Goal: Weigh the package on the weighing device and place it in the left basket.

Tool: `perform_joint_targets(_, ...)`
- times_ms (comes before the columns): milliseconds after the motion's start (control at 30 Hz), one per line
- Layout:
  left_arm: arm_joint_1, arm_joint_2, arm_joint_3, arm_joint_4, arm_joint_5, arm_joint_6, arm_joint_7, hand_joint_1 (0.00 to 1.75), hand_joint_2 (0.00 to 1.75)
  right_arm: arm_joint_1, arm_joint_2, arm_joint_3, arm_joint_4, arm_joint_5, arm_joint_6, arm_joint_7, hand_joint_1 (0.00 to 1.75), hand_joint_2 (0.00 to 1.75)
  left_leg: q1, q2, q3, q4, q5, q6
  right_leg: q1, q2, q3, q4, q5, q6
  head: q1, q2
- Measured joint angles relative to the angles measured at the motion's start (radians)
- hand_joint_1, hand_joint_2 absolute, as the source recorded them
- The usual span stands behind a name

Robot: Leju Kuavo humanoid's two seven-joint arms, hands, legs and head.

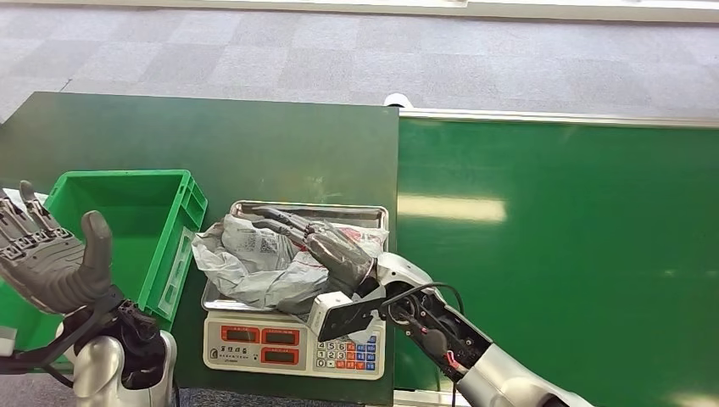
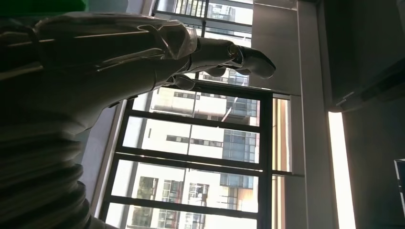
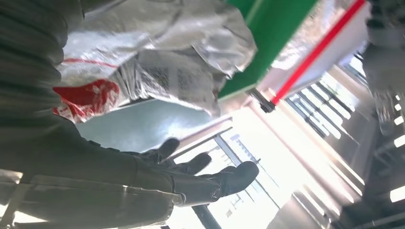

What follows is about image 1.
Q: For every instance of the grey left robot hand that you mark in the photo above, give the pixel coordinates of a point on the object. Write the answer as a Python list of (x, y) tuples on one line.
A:
[(50, 269)]

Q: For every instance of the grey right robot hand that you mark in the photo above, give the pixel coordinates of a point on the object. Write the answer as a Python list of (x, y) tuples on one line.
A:
[(337, 255)]

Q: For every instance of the grey plastic mailer package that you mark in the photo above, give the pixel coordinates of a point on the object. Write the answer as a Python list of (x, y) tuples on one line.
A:
[(253, 269)]

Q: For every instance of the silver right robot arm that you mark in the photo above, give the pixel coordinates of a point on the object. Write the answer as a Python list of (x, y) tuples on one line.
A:
[(494, 371)]

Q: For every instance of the steel weighing tray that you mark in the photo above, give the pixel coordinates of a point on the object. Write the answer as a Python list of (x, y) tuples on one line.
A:
[(359, 214)]

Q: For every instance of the green plastic basket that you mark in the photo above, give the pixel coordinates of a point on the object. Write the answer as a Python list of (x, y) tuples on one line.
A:
[(157, 224)]

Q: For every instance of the white plastic bag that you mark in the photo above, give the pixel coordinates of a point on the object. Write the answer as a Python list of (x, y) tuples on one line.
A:
[(39, 197)]

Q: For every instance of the white electronic scale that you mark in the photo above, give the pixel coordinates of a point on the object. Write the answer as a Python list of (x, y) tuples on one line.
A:
[(264, 345)]

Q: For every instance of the white round cap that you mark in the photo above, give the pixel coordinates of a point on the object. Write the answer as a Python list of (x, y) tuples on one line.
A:
[(397, 100)]

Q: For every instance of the green conveyor belt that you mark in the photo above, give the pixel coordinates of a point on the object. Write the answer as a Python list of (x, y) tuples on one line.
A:
[(561, 224)]

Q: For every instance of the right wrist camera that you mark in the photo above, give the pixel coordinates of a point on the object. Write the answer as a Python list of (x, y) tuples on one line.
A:
[(337, 317)]

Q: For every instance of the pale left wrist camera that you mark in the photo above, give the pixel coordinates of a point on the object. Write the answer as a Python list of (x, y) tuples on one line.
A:
[(5, 340)]

